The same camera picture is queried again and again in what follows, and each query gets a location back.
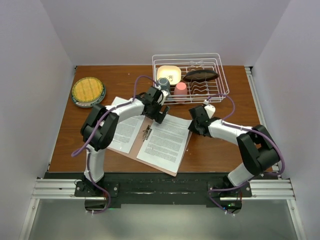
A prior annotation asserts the black folder clip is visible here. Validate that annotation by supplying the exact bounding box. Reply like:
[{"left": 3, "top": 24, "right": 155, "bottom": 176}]
[{"left": 142, "top": 125, "right": 152, "bottom": 142}]

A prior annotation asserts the printed paper document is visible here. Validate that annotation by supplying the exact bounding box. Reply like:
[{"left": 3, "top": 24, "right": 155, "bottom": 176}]
[
  {"left": 136, "top": 115, "right": 191, "bottom": 177},
  {"left": 106, "top": 96, "right": 146, "bottom": 155}
]

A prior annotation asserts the pink file folder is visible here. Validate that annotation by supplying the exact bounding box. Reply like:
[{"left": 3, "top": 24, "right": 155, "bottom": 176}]
[{"left": 106, "top": 96, "right": 193, "bottom": 178}]

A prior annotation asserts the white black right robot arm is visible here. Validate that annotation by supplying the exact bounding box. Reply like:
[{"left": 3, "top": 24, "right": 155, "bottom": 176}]
[{"left": 188, "top": 104, "right": 284, "bottom": 197}]

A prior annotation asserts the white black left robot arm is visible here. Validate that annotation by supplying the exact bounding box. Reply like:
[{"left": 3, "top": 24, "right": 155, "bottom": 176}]
[{"left": 71, "top": 86, "right": 170, "bottom": 196}]

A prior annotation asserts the pink cup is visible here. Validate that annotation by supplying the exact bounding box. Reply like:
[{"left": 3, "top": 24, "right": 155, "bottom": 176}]
[{"left": 173, "top": 82, "right": 188, "bottom": 98}]

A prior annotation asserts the dark green mug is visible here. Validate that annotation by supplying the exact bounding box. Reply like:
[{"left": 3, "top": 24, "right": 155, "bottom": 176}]
[{"left": 157, "top": 77, "right": 171, "bottom": 95}]

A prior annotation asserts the cream square bowl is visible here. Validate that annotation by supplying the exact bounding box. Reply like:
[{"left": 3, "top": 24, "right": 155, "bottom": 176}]
[{"left": 156, "top": 65, "right": 182, "bottom": 86}]

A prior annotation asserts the dark brown oval plate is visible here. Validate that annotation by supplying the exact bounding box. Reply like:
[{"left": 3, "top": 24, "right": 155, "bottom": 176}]
[{"left": 182, "top": 69, "right": 220, "bottom": 83}]

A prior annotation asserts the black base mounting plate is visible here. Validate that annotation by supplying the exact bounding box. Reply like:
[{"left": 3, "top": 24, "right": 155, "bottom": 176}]
[{"left": 44, "top": 172, "right": 276, "bottom": 214}]

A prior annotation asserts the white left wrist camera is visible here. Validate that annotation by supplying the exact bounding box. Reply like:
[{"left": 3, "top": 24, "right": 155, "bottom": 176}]
[{"left": 159, "top": 90, "right": 171, "bottom": 105}]

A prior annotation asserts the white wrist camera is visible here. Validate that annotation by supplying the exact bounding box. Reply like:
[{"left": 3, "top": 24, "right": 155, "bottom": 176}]
[
  {"left": 203, "top": 100, "right": 216, "bottom": 119},
  {"left": 159, "top": 90, "right": 171, "bottom": 105}
]

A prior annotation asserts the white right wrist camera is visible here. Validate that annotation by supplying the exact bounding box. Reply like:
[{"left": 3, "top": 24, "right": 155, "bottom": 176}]
[{"left": 203, "top": 100, "right": 216, "bottom": 119}]

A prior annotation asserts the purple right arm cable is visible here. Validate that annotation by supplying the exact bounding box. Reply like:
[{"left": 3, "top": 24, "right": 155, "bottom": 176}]
[{"left": 204, "top": 93, "right": 286, "bottom": 215}]

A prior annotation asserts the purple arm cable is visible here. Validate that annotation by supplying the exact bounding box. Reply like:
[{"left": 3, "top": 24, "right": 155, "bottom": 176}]
[
  {"left": 204, "top": 93, "right": 286, "bottom": 215},
  {"left": 71, "top": 74, "right": 162, "bottom": 215}
]

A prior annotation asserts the white wire dish rack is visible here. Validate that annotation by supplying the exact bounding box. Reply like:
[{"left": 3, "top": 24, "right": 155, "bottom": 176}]
[{"left": 152, "top": 53, "right": 230, "bottom": 105}]

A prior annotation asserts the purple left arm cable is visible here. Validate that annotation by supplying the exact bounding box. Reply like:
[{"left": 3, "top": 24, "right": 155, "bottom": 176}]
[{"left": 71, "top": 74, "right": 162, "bottom": 215}]

